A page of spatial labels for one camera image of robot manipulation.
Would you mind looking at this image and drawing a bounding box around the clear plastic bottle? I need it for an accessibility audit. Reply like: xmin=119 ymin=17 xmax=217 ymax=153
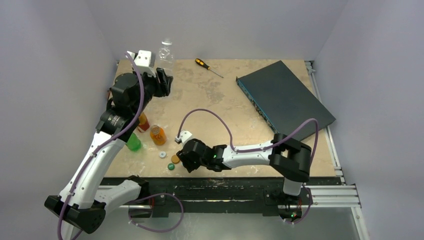
xmin=157 ymin=38 xmax=175 ymax=76

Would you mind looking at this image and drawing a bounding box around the dark blue network switch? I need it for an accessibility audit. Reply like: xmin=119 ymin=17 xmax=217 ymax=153
xmin=235 ymin=60 xmax=336 ymax=135

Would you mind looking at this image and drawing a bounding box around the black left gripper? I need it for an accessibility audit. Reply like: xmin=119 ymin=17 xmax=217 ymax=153
xmin=131 ymin=67 xmax=171 ymax=116

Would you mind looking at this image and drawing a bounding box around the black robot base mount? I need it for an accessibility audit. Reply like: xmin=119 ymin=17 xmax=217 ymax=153
xmin=99 ymin=177 xmax=345 ymax=220

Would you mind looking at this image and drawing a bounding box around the tea bottle with yellow-red label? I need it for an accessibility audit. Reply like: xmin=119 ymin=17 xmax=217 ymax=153
xmin=137 ymin=112 xmax=150 ymax=133

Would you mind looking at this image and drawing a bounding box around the green bottle cap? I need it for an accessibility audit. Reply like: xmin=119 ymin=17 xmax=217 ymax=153
xmin=167 ymin=163 xmax=175 ymax=171

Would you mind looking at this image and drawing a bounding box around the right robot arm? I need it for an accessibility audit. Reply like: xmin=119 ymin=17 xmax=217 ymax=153
xmin=174 ymin=131 xmax=315 ymax=204

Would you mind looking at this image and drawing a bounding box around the orange bottle cap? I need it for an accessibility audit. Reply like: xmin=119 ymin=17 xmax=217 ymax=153
xmin=171 ymin=154 xmax=181 ymax=164

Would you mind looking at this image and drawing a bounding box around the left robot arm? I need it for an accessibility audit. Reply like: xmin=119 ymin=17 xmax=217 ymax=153
xmin=44 ymin=68 xmax=173 ymax=234

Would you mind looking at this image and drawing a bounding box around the orange juice bottle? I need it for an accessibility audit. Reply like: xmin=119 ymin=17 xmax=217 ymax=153
xmin=150 ymin=125 xmax=167 ymax=146

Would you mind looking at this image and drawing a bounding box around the aluminium frame rail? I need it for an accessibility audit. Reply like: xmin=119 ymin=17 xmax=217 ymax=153
xmin=304 ymin=60 xmax=362 ymax=209

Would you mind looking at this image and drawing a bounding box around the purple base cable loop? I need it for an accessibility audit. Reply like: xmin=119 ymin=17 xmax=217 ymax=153
xmin=127 ymin=193 xmax=185 ymax=234

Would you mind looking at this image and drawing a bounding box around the green plastic bottle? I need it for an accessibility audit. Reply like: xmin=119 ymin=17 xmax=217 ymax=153
xmin=125 ymin=133 xmax=142 ymax=152

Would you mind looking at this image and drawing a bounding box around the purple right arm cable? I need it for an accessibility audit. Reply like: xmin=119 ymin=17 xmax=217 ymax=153
xmin=178 ymin=108 xmax=320 ymax=157

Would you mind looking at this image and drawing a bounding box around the yellow-black screwdriver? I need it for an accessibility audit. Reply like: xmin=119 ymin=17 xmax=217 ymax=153
xmin=195 ymin=58 xmax=224 ymax=78

